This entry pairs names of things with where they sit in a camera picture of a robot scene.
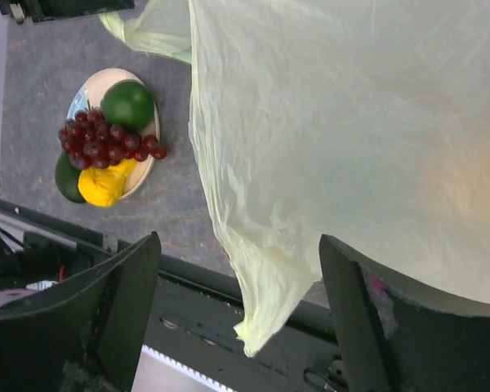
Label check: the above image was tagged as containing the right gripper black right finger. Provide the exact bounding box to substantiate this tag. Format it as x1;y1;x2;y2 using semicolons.
318;235;490;391

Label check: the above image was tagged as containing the red grape bunch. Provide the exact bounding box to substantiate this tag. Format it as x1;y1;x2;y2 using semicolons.
58;108;167;171

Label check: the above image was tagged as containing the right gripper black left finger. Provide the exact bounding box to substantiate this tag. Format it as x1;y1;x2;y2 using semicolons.
0;230;161;391

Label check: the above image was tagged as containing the yellow crumpled fruit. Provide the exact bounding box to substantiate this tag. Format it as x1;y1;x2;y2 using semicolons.
78;158;136;207

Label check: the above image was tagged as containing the dark green avocado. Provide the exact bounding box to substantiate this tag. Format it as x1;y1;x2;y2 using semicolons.
55;152;86;204

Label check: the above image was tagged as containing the light green plastic bag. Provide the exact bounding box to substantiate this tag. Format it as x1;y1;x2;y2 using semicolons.
100;1;490;357

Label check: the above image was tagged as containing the grey slotted cable duct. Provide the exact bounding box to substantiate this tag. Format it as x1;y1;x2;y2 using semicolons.
131;345;233;392

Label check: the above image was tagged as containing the cream and blue plate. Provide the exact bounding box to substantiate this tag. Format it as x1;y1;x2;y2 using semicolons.
65;67;162;202

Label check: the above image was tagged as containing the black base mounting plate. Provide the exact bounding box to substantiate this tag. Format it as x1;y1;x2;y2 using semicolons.
145;255;347;391

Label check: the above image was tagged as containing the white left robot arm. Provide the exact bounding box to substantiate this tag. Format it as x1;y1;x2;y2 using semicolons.
0;0;135;25

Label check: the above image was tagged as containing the green lime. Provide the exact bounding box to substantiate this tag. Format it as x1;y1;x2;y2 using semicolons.
100;79;155;131

